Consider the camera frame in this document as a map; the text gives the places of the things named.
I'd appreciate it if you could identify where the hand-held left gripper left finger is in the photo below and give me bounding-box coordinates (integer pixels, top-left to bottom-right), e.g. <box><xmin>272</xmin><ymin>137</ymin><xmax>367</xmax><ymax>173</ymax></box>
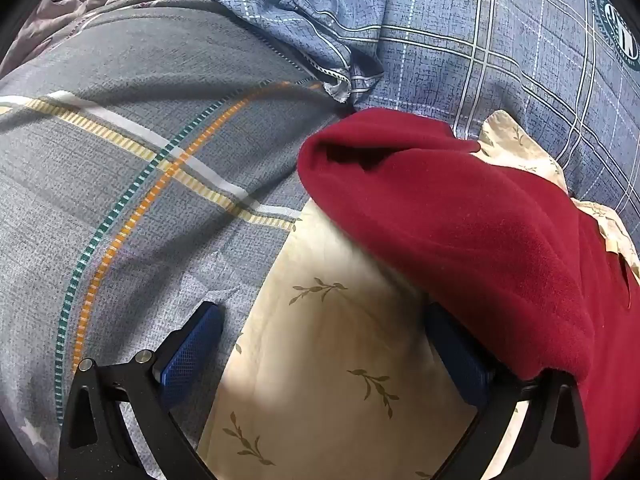
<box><xmin>59</xmin><ymin>301</ymin><xmax>224</xmax><ymax>480</ymax></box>

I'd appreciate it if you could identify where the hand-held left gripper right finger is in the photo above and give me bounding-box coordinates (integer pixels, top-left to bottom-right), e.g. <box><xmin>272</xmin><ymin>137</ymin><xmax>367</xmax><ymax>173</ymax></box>
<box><xmin>424</xmin><ymin>302</ymin><xmax>599</xmax><ymax>480</ymax></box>

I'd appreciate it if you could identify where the dark red fleece garment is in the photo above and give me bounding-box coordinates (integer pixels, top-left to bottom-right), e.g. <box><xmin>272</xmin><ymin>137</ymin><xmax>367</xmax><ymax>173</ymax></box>
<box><xmin>297</xmin><ymin>107</ymin><xmax>640</xmax><ymax>480</ymax></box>

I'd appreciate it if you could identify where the pinkish grey blanket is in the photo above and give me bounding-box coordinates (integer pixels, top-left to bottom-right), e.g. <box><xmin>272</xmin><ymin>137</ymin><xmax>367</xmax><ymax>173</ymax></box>
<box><xmin>0</xmin><ymin>0</ymin><xmax>222</xmax><ymax>80</ymax></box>

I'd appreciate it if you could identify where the grey plaid bed sheet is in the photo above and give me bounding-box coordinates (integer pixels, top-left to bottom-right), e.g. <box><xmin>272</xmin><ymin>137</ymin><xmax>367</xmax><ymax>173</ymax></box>
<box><xmin>0</xmin><ymin>0</ymin><xmax>351</xmax><ymax>480</ymax></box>

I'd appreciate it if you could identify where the cream leaf-print cloth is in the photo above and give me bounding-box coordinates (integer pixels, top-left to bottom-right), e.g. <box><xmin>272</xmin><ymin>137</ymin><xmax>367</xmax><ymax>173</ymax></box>
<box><xmin>197</xmin><ymin>110</ymin><xmax>640</xmax><ymax>480</ymax></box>

